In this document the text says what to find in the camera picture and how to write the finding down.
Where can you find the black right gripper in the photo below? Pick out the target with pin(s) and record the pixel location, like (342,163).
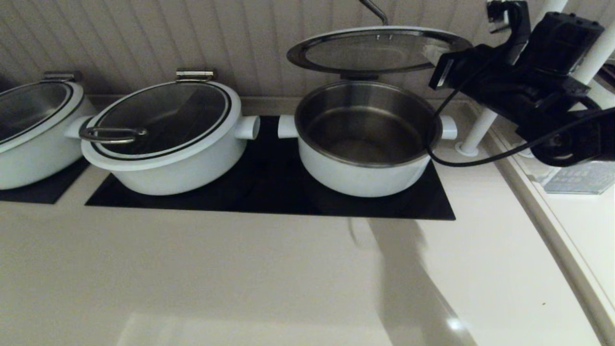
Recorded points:
(485,72)

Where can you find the glass lid white rim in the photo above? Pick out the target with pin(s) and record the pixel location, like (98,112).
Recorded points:
(163,110)
(365,50)

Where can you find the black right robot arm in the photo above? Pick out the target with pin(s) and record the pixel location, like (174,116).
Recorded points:
(557,62)

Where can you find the white pot steel interior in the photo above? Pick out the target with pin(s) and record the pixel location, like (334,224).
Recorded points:
(29,163)
(182,175)
(365,180)

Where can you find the white pot far corner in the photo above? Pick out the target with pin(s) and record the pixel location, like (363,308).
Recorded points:
(29,105)

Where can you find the light blue patterned box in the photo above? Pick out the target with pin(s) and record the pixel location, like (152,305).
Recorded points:
(581,179)

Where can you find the large black glass cooktop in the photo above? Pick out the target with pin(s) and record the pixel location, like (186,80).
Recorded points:
(269,192)

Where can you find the small black glass cooktop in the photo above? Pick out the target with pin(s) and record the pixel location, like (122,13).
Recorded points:
(43,192)

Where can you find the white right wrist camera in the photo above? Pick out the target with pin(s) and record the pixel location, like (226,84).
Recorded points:
(496,12)

